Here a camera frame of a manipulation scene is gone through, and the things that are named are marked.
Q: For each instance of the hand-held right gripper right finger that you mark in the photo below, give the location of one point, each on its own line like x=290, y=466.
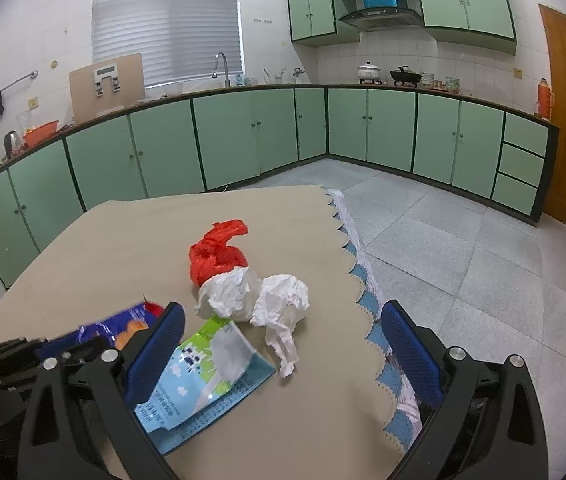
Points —
x=410, y=355

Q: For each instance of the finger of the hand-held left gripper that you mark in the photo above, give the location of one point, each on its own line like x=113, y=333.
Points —
x=8, y=352
x=88, y=349

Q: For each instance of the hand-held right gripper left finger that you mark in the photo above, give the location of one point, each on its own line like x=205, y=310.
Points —
x=155, y=355

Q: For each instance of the large blue snack packet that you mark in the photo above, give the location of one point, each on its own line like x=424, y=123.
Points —
x=113, y=327

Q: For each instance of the blue milk carton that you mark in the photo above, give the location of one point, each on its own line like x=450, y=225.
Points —
x=213, y=365

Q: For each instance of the blue white crochet cloth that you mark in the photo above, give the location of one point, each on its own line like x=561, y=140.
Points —
x=369, y=285

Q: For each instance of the crumpled white tissue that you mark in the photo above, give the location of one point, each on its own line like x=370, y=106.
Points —
x=228, y=292
x=283, y=300

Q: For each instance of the red plastic bag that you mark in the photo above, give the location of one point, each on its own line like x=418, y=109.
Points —
x=213, y=255

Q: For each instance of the beige tablecloth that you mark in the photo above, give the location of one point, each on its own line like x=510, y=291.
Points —
x=138, y=240

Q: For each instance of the metal kettle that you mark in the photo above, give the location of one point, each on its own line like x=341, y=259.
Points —
x=13, y=144

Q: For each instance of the orange basin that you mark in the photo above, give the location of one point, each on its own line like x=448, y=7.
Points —
x=41, y=134

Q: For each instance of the clear plastic jug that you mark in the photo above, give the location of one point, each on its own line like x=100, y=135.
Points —
x=24, y=121

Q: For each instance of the green lower cabinets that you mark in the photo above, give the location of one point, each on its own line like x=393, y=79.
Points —
x=243, y=130

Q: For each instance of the green cabinets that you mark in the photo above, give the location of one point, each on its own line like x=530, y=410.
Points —
x=243, y=130
x=463, y=5

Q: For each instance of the beige cutting board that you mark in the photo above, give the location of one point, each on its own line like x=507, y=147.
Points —
x=83, y=100

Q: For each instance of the metal towel bar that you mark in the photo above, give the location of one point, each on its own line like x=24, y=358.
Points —
x=18, y=82

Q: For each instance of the glass jar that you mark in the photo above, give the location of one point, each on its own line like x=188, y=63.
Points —
x=452, y=83
x=428, y=80

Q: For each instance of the black wok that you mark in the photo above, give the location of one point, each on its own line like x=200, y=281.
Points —
x=405, y=76

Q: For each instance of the white pot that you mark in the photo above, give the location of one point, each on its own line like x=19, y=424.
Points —
x=369, y=72

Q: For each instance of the orange thermos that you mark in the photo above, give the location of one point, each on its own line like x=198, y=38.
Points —
x=544, y=97

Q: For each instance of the metal faucet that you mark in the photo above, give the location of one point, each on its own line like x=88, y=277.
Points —
x=225, y=67

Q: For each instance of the white window blind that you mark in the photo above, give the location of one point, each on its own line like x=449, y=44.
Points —
x=163, y=25

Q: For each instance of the range hood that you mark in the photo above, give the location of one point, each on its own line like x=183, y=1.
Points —
x=383, y=19

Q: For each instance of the green upper cabinets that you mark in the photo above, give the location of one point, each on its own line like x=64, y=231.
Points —
x=463, y=5

